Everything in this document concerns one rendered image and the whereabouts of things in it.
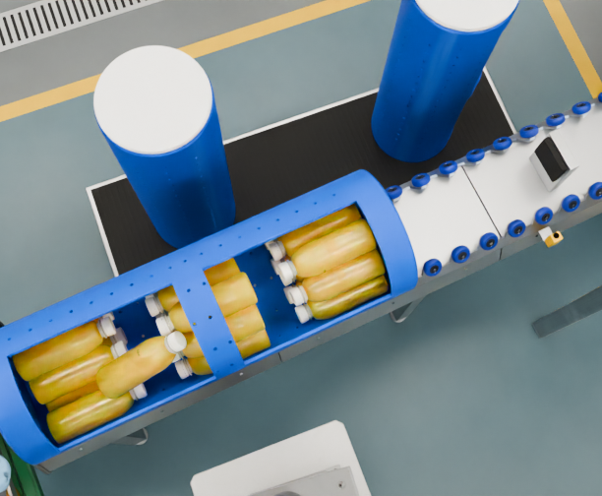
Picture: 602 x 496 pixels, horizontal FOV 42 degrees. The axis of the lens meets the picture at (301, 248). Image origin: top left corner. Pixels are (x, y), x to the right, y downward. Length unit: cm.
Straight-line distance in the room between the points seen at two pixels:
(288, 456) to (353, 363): 121
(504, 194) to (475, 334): 96
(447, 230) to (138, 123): 77
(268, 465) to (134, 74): 96
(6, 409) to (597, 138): 150
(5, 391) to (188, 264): 42
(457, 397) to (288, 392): 58
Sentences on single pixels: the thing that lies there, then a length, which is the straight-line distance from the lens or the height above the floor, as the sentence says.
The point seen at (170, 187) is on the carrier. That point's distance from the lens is 207.
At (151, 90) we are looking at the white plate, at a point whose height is 104.
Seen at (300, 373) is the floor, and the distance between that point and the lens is 275.
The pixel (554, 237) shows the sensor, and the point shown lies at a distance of 197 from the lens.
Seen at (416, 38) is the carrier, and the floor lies 91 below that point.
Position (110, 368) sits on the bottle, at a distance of 166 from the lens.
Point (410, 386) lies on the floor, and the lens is 278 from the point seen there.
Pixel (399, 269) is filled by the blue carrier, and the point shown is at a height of 119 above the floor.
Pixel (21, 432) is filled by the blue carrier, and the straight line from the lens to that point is 162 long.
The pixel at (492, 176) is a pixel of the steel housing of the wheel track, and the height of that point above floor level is 93.
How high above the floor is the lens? 274
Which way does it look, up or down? 75 degrees down
